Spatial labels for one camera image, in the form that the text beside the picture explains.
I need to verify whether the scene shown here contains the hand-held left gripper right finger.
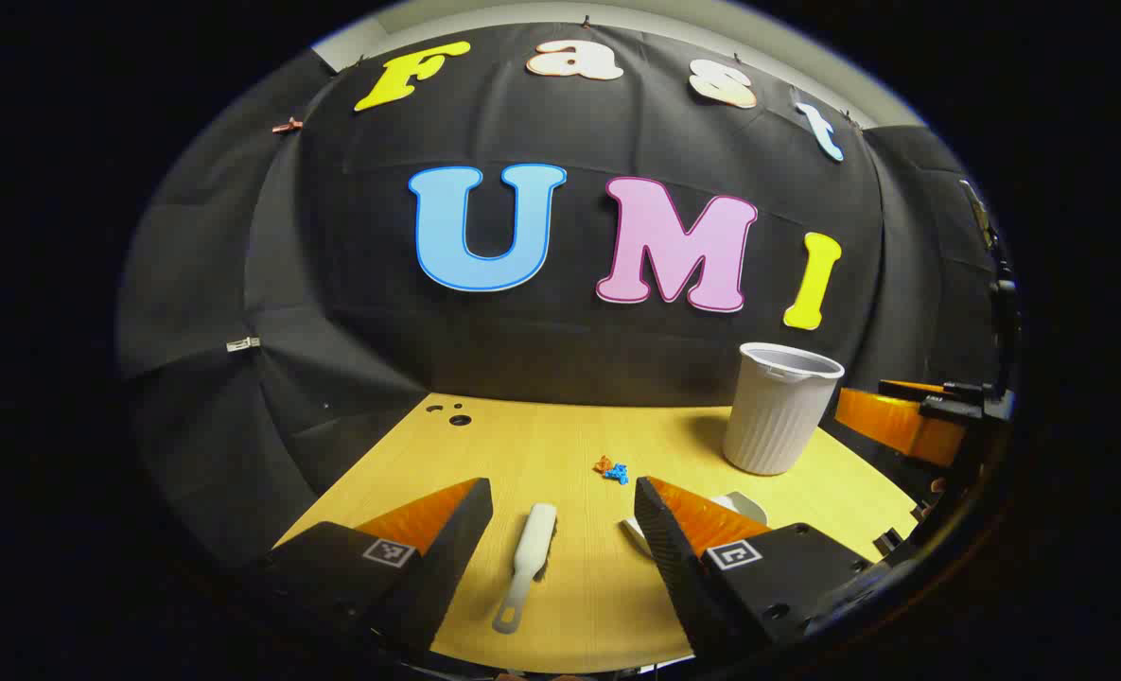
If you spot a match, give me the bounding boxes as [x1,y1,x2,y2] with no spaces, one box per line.
[634,475,875,668]

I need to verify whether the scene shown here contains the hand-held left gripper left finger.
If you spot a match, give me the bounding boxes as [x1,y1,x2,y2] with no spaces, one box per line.
[253,478,495,655]

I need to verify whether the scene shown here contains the small white broom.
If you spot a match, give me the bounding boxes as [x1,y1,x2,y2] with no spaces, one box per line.
[492,503,558,635]

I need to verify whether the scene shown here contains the white dustpan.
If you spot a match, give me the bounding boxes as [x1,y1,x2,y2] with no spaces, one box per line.
[622,492,769,559]

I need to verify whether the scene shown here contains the white ribbed garbage bin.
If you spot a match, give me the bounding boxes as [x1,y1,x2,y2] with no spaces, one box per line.
[723,342,846,476]

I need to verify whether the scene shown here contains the wooden desktop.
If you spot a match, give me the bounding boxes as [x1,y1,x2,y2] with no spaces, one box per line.
[276,393,919,674]

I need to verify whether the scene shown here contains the black backdrop cloth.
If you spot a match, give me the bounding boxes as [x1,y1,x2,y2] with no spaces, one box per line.
[115,21,1020,568]

